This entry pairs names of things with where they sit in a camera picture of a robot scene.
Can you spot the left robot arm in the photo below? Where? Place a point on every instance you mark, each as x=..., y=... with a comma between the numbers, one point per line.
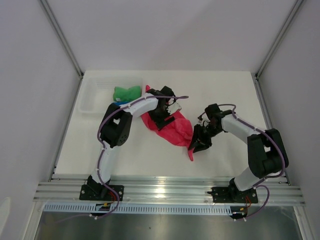
x=115, y=127

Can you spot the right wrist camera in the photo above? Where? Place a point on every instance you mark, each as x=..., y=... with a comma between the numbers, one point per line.
x=200, y=120

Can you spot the aluminium frame post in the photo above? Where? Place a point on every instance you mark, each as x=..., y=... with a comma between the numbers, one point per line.
x=53, y=21
x=280, y=36

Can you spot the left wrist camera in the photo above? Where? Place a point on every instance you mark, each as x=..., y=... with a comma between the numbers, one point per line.
x=174, y=107

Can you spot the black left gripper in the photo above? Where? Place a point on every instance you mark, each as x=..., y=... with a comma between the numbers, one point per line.
x=160, y=122

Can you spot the blue towel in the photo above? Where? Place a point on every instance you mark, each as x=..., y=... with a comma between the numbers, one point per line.
x=118, y=103

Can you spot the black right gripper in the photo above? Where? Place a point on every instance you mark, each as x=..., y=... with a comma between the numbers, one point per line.
x=199, y=140

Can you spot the white plastic basket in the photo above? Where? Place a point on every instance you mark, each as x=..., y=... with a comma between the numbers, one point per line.
x=97, y=92

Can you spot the green towel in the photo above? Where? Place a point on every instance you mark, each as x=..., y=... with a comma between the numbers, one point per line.
x=126, y=94

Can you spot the pink towel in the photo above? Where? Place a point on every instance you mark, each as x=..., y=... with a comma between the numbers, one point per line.
x=180, y=131

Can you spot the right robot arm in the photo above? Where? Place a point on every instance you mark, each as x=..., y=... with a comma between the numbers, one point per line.
x=267, y=157

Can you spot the aluminium front rail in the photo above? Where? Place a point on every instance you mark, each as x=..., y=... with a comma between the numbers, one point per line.
x=170, y=190

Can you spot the aluminium frame post right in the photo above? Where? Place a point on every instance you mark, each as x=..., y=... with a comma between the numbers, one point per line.
x=280, y=36

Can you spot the aluminium frame post left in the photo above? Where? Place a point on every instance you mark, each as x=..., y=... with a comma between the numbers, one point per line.
x=53, y=21

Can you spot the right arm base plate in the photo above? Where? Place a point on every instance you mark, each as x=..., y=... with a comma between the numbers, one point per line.
x=231, y=195

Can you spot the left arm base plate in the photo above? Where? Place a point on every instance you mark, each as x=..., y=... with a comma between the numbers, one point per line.
x=103, y=194

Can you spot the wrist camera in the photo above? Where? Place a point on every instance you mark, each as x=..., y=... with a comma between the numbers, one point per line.
x=174, y=107
x=200, y=120

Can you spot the slotted cable duct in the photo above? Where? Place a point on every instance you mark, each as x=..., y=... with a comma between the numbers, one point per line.
x=131, y=208

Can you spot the aluminium frame rail right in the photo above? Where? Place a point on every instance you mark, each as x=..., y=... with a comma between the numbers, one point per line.
x=262, y=102

